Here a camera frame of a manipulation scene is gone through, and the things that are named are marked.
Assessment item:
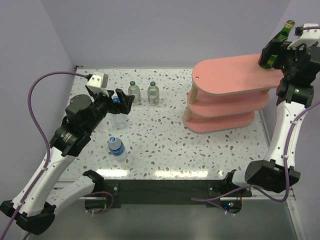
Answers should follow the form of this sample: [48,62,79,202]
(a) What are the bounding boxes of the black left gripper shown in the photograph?
[85,87,135,133]

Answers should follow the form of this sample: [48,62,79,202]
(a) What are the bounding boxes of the upright blue label water bottle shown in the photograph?
[107,136,128,162]

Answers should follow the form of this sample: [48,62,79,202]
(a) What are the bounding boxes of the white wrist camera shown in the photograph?
[85,71,109,96]
[287,23,320,50]

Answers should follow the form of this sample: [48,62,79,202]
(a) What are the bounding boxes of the clear chang glass bottle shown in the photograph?
[128,81,142,105]
[147,81,160,106]

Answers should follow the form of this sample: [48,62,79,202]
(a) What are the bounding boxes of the clear Chang glass bottle left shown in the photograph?
[128,81,142,105]

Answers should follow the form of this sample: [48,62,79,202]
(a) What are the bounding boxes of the green glass bottle gold cap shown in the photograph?
[258,20,295,69]

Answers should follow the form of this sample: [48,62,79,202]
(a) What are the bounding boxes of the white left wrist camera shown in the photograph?
[85,71,109,96]

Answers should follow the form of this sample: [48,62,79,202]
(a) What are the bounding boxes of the pink three-tier shelf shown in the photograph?
[183,53,283,133]

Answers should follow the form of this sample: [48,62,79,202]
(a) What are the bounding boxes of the lying blue label water bottle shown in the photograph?
[110,95,129,130]

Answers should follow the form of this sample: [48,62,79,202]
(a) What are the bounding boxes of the clear Chang glass bottle right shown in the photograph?
[147,81,160,106]

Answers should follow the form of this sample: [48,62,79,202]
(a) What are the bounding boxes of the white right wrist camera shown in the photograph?
[287,23,320,50]

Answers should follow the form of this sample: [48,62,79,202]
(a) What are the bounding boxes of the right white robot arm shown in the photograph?
[222,23,320,197]

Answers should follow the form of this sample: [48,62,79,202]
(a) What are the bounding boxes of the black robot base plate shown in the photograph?
[84,179,252,213]

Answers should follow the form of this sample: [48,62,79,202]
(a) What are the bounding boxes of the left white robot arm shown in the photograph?
[0,88,135,235]

